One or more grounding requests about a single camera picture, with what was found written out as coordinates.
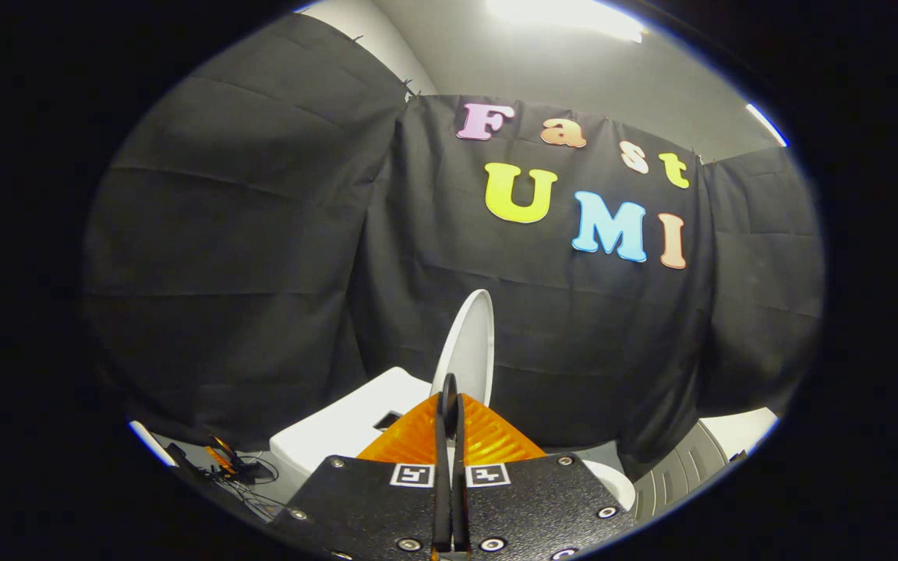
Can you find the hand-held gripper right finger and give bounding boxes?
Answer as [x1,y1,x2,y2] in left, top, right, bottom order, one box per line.
[451,392,638,559]

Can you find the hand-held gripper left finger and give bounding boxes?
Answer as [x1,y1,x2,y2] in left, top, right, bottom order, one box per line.
[268,392,451,561]

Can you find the white toilet tank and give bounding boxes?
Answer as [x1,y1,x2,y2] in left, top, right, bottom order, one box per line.
[269,366,436,481]

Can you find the grey ribbed door panel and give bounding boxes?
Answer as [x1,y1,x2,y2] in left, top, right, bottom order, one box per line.
[631,420,732,524]

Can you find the black and orange device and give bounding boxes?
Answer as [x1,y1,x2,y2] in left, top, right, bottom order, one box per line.
[165,435,275,485]

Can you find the white box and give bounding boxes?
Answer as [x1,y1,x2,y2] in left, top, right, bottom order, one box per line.
[697,407,780,462]

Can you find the black backdrop cloth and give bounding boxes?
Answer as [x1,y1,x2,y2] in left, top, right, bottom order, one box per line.
[83,12,826,481]

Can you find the large ceiling light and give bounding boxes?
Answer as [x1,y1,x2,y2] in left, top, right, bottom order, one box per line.
[486,0,646,44]

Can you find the tangled black cables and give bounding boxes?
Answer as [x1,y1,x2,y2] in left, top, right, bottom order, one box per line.
[219,460,295,521]

